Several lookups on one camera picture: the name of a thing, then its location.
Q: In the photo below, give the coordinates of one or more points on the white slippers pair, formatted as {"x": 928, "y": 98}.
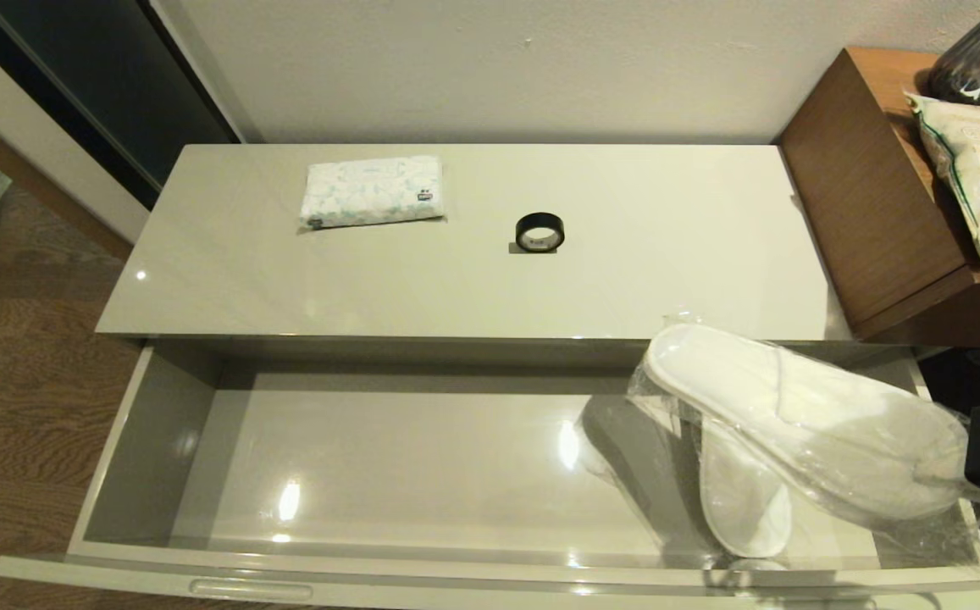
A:
{"x": 794, "y": 415}

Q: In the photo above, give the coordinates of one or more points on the black tape roll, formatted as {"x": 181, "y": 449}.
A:
{"x": 540, "y": 219}

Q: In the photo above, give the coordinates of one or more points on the grey cabinet drawer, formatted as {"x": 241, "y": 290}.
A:
{"x": 413, "y": 457}

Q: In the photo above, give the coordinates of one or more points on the single white bagged slipper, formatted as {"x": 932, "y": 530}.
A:
{"x": 744, "y": 508}

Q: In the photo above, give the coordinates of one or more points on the brown wooden side cabinet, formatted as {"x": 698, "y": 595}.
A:
{"x": 862, "y": 186}

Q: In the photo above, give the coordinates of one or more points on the grey glossy cabinet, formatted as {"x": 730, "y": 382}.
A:
{"x": 456, "y": 288}

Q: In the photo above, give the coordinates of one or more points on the white blue tissue pack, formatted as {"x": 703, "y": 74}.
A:
{"x": 371, "y": 193}

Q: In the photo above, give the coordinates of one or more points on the dark door panel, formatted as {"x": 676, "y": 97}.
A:
{"x": 117, "y": 76}

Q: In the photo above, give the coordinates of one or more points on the brown wooden door trim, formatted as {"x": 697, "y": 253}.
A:
{"x": 32, "y": 178}

